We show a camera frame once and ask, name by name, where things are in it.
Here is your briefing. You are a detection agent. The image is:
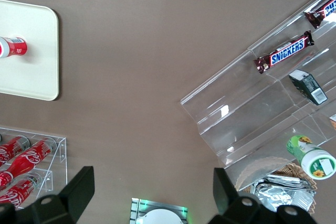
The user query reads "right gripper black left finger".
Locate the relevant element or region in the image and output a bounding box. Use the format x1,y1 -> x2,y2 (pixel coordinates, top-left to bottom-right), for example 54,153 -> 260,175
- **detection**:
0,165 -> 96,224

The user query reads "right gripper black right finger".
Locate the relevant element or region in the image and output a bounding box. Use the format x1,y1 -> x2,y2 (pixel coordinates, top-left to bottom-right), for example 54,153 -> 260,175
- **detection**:
206,167 -> 320,224

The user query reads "light wicker basket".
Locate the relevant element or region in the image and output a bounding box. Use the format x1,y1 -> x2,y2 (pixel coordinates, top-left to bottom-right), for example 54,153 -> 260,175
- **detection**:
235,155 -> 319,215

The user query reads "beige plastic tray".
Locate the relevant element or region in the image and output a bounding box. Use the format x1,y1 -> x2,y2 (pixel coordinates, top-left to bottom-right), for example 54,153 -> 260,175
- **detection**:
0,0 -> 60,102

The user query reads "clear acrylic bottle rack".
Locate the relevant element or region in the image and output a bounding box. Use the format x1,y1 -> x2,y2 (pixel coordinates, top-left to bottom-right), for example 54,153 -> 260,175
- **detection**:
0,126 -> 69,209

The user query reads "silver foil pack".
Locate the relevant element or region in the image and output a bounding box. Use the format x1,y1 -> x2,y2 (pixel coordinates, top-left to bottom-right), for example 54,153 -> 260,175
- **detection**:
250,173 -> 318,214

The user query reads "red Coca-Cola bottle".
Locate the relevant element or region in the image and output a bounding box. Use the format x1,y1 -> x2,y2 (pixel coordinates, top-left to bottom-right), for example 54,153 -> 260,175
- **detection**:
0,137 -> 57,187
0,173 -> 43,208
0,135 -> 32,168

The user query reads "clear acrylic stepped shelf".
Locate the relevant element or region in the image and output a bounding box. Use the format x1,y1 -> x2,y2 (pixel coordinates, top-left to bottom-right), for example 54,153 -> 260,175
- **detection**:
180,0 -> 336,193

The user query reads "green white plastic bottle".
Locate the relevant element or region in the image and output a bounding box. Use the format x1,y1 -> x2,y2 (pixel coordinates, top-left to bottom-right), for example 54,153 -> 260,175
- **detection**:
286,134 -> 336,182

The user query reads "brown table cover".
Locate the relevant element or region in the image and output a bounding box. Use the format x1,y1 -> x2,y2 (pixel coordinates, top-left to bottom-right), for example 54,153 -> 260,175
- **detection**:
0,0 -> 336,224

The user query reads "small dark green box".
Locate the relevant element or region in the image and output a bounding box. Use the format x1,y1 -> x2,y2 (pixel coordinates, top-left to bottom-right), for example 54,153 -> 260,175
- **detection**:
288,69 -> 329,105

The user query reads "brown Snickers bar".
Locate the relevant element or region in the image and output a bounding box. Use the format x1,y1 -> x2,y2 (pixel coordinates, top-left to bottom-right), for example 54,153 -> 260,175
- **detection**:
253,30 -> 315,76
303,0 -> 336,29

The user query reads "metal base plate of right arm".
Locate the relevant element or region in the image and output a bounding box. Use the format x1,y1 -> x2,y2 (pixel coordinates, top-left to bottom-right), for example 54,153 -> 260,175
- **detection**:
130,197 -> 189,224

